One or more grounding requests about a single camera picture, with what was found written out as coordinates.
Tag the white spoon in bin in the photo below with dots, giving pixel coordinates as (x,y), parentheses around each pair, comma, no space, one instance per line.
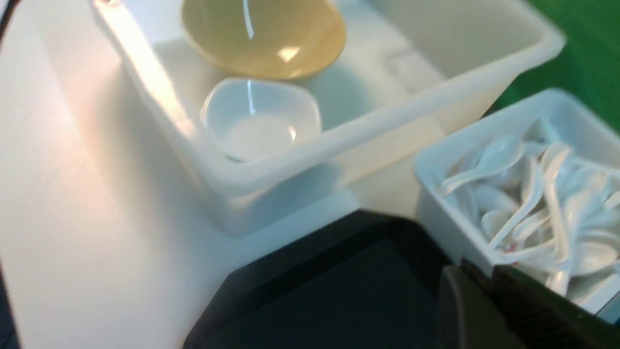
(532,189)
(498,156)
(553,164)

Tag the yellow noodle bowl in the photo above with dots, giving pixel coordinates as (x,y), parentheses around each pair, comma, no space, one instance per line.
(279,40)

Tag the black serving tray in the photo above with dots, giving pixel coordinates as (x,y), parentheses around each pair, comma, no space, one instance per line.
(365,281)

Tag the white spoon centre in bin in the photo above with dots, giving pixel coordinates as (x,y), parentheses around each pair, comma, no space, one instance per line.
(532,189)

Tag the white square dish in tub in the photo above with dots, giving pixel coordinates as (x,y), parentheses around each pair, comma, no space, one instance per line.
(250,119)

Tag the white spoon bin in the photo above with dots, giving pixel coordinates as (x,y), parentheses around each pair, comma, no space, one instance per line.
(466,220)

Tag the large white plastic tub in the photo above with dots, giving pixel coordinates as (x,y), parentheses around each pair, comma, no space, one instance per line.
(408,68)

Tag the white spoon left in bin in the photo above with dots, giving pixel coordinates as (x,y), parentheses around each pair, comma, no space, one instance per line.
(498,156)

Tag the white spoon right in bin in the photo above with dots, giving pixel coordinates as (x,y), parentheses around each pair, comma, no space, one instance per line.
(553,164)

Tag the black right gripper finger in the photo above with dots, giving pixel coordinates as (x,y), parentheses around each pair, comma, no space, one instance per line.
(510,310)

